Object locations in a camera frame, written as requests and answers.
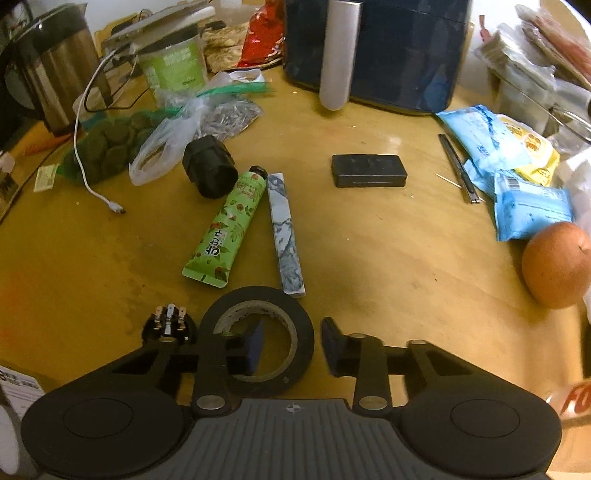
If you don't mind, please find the black air fryer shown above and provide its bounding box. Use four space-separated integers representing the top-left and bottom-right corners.
282 0 473 116

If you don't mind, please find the red snack bag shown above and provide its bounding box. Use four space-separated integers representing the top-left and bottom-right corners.
239 0 287 71

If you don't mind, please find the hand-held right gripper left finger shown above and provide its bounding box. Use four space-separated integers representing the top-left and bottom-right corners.
108 318 266 414

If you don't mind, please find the large crumpled plastic bag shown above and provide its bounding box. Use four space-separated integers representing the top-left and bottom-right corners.
553 151 591 223

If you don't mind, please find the black round adapter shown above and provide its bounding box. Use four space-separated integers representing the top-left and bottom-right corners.
182 137 240 199

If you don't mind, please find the steel kettle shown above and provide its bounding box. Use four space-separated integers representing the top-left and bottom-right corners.
0 3 115 140

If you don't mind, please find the grey laptop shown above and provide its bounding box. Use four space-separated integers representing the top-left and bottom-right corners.
100 0 219 45

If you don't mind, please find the glass bowl with packets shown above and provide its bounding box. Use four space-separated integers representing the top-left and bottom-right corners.
475 0 591 141

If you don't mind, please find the white charging cable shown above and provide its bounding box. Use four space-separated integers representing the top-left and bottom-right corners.
73 43 126 216

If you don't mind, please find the bag of crackers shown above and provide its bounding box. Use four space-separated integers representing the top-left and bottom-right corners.
202 22 253 73

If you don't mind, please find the small green paper sachet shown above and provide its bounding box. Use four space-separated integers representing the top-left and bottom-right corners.
35 164 61 192

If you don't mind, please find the marbled grey stick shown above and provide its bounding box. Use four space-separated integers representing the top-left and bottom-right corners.
267 172 307 298

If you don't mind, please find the black pen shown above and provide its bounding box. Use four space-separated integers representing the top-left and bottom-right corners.
437 133 481 204

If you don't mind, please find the green hand cream tube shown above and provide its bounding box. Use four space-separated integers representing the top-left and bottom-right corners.
182 165 269 289

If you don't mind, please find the black plug with pins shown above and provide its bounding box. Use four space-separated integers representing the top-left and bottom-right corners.
141 304 199 348

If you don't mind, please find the flat black box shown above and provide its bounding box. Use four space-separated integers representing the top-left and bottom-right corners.
331 154 408 189

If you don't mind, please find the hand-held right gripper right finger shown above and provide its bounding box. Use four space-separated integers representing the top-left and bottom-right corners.
322 318 468 414

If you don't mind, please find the orange fruit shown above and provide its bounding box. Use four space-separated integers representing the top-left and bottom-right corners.
521 221 591 309

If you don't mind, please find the green labelled tub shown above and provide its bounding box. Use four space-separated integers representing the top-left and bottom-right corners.
137 31 209 103

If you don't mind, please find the black tape roll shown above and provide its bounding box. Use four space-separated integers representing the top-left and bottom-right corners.
200 285 316 398

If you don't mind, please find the clear plastic bag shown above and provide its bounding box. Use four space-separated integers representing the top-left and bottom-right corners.
128 98 205 186

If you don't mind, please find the bag of sunflower seeds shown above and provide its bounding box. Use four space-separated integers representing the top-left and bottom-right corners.
193 98 264 140

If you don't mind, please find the yellow snack packet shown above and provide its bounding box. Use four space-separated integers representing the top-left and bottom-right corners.
500 115 561 186

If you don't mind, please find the bag of green discs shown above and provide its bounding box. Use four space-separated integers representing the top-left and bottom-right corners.
59 107 186 184

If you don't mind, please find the green white zip bag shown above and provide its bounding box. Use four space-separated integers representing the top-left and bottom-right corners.
195 68 274 99

